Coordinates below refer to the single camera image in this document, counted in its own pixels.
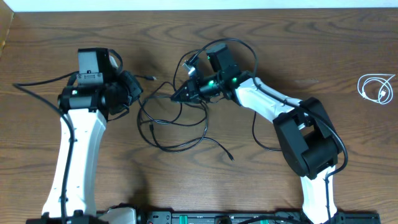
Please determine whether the black USB cable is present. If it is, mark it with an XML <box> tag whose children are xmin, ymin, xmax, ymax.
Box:
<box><xmin>133</xmin><ymin>49</ymin><xmax>236</xmax><ymax>162</ymax></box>

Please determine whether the white USB cable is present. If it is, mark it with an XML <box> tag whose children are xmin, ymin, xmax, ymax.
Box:
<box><xmin>356</xmin><ymin>73</ymin><xmax>397</xmax><ymax>105</ymax></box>

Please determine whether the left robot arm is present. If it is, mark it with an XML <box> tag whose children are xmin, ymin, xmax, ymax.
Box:
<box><xmin>26</xmin><ymin>48</ymin><xmax>143</xmax><ymax>223</ymax></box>

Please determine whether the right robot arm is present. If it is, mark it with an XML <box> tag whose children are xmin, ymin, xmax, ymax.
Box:
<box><xmin>171</xmin><ymin>42</ymin><xmax>348</xmax><ymax>223</ymax></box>

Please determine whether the cardboard box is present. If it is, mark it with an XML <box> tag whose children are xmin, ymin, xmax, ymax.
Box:
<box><xmin>0</xmin><ymin>0</ymin><xmax>14</xmax><ymax>55</ymax></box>

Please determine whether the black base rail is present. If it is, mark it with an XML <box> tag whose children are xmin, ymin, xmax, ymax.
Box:
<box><xmin>136</xmin><ymin>211</ymin><xmax>381</xmax><ymax>224</ymax></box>

